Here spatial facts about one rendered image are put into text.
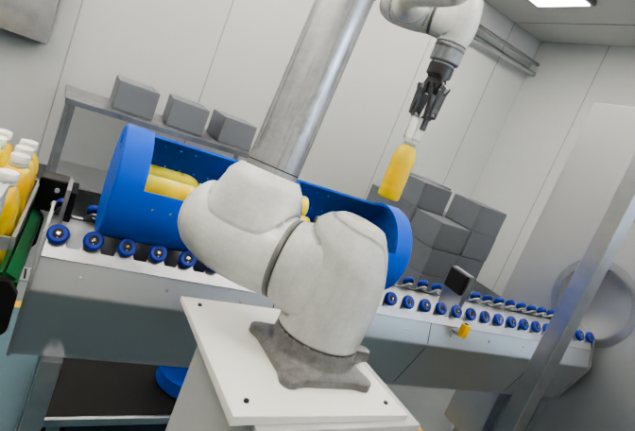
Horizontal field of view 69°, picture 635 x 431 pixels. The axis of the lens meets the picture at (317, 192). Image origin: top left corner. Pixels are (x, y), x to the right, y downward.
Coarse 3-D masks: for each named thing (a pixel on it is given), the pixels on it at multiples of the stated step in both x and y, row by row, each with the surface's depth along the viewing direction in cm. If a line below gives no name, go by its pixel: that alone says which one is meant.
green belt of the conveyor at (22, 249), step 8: (32, 208) 128; (32, 216) 124; (40, 216) 129; (24, 224) 119; (32, 224) 120; (24, 232) 113; (32, 232) 117; (16, 240) 108; (24, 240) 110; (32, 240) 115; (16, 248) 105; (24, 248) 108; (8, 256) 100; (16, 256) 102; (24, 256) 105; (8, 264) 98; (16, 264) 100; (24, 264) 103; (0, 272) 94; (8, 272) 95; (16, 272) 97; (16, 280) 97
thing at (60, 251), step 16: (48, 240) 105; (48, 256) 104; (64, 256) 106; (80, 256) 107; (96, 256) 109; (112, 256) 111; (144, 272) 114; (160, 272) 116; (176, 272) 118; (192, 272) 120; (208, 272) 122; (240, 288) 126; (384, 304) 150; (432, 320) 159; (448, 320) 163; (464, 320) 167; (480, 320) 172; (512, 336) 179; (528, 336) 184
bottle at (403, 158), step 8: (408, 144) 139; (400, 152) 139; (408, 152) 138; (392, 160) 141; (400, 160) 139; (408, 160) 139; (392, 168) 140; (400, 168) 139; (408, 168) 139; (384, 176) 143; (392, 176) 140; (400, 176) 139; (408, 176) 141; (384, 184) 141; (392, 184) 140; (400, 184) 140; (384, 192) 141; (392, 192) 140; (400, 192) 141
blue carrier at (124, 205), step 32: (128, 128) 112; (128, 160) 105; (160, 160) 131; (192, 160) 133; (224, 160) 133; (128, 192) 105; (320, 192) 150; (96, 224) 114; (128, 224) 108; (160, 224) 110; (384, 224) 158
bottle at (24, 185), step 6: (12, 168) 103; (18, 168) 104; (24, 168) 105; (24, 174) 104; (30, 174) 107; (18, 180) 103; (24, 180) 104; (30, 180) 106; (18, 186) 104; (24, 186) 105; (30, 186) 107; (24, 192) 105; (24, 198) 106; (24, 204) 107; (18, 216) 107
